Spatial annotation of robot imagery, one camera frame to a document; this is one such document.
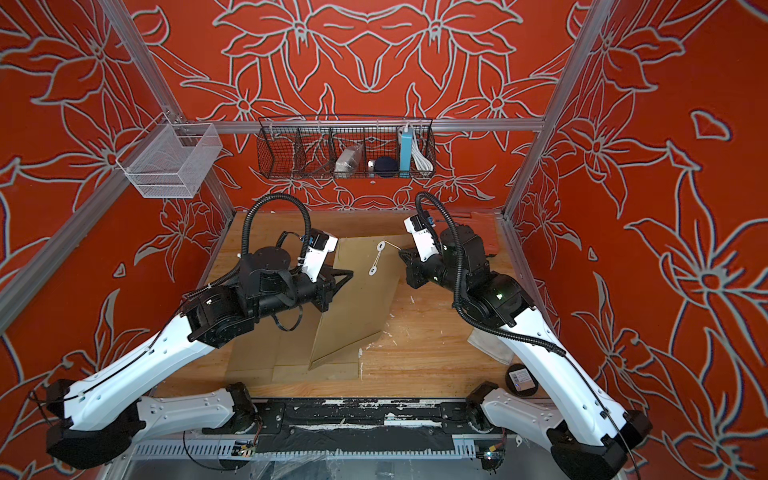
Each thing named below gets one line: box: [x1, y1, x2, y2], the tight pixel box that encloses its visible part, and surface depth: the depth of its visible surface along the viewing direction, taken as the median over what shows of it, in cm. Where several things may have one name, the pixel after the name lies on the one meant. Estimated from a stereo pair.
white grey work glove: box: [467, 327, 515, 365], surface depth 85 cm
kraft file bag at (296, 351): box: [272, 307, 359, 382], surface depth 81 cm
